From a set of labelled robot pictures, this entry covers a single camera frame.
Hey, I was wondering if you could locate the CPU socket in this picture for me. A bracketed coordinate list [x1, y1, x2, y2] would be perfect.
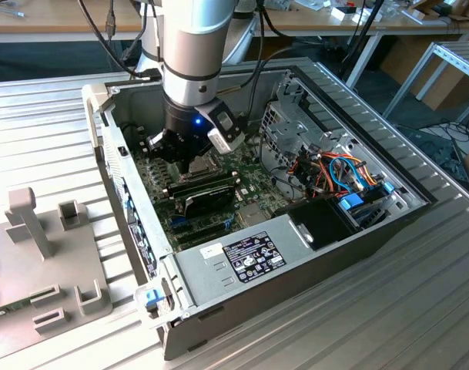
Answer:
[176, 153, 221, 184]

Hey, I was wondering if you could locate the black graphics card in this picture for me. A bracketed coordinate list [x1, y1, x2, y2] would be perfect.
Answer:
[175, 183, 236, 220]

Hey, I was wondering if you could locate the green motherboard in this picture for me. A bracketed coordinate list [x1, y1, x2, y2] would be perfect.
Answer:
[132, 129, 299, 251]

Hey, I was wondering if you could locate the silver drive cage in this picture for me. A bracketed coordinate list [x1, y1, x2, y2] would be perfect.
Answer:
[259, 69, 327, 173]

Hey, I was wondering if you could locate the black expansion slot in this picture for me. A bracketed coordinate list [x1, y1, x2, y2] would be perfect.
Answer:
[174, 223, 227, 247]

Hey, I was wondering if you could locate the silver chipset heatsink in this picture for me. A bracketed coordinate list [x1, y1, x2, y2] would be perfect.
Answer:
[237, 203, 269, 229]

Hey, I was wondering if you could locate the silver power supply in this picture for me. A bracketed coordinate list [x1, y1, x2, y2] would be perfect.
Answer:
[172, 214, 320, 309]

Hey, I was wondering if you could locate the blue plastic latch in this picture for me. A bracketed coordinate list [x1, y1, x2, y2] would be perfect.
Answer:
[141, 288, 165, 311]

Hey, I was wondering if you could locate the blue disk carrier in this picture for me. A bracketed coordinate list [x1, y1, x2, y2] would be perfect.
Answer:
[336, 191, 387, 229]

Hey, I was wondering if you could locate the black PC case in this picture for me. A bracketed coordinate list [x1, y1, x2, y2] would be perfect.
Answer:
[82, 65, 439, 362]

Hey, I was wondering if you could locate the grey parts rack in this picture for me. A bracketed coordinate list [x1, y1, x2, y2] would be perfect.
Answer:
[0, 187, 114, 348]

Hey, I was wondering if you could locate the black stand pole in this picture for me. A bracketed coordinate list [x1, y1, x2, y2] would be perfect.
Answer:
[340, 0, 386, 78]

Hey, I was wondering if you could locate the brown cardboard box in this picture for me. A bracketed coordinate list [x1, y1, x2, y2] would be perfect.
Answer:
[380, 34, 469, 111]

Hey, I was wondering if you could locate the wooden desk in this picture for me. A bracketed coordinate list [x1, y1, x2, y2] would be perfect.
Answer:
[0, 0, 469, 43]

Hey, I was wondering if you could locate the green RAM stick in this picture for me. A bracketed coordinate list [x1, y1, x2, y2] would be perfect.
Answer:
[0, 299, 32, 321]

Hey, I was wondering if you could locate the thick black cable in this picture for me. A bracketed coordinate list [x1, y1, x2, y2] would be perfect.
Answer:
[247, 0, 268, 123]

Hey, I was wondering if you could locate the black cable with connector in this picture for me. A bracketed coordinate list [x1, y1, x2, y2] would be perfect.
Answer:
[105, 0, 118, 42]

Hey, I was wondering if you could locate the orange wire bundle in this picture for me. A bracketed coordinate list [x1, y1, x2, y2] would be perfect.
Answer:
[317, 151, 378, 187]

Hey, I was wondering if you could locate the blue wire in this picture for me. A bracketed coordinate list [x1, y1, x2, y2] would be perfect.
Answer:
[328, 154, 364, 192]

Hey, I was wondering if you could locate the aluminium frame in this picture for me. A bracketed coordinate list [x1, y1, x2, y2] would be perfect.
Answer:
[382, 40, 469, 124]

